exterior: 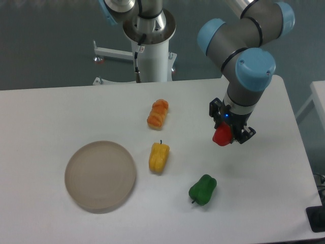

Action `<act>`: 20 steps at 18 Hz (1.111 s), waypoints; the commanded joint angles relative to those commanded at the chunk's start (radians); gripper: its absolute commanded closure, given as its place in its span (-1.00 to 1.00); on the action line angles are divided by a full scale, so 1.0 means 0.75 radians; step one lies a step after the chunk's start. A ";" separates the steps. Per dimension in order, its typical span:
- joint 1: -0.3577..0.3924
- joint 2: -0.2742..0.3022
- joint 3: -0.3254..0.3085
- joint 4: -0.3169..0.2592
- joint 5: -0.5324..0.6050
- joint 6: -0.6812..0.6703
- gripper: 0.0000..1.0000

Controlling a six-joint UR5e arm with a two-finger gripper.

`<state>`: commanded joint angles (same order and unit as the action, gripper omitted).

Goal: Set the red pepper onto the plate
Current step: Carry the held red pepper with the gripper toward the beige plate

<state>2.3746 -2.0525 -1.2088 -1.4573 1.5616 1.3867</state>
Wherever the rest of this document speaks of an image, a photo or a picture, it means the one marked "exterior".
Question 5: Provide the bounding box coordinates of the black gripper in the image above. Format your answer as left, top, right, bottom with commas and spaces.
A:
209, 98, 256, 144

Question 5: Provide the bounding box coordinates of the red bell pepper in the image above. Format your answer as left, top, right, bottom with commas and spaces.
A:
212, 122, 232, 146

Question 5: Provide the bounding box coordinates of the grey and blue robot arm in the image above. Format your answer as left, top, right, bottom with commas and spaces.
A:
99, 1, 295, 146

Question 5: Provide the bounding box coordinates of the orange bell pepper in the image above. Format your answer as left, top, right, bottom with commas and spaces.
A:
147, 99, 169, 130

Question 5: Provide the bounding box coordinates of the green bell pepper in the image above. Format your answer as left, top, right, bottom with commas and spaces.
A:
188, 174, 217, 206

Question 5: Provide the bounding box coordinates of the yellow bell pepper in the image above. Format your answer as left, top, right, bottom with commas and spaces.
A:
148, 140, 170, 174

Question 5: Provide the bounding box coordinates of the beige round plate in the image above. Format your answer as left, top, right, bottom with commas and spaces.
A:
64, 141, 137, 214

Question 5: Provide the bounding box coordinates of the white side table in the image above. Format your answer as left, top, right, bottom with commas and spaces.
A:
295, 81, 324, 128

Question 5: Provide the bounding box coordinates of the black device at edge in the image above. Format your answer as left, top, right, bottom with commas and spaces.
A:
306, 206, 324, 233

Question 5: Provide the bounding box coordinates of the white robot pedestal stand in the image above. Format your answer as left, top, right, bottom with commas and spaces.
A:
91, 9, 178, 86

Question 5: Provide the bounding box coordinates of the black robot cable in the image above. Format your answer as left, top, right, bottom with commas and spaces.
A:
134, 33, 147, 83

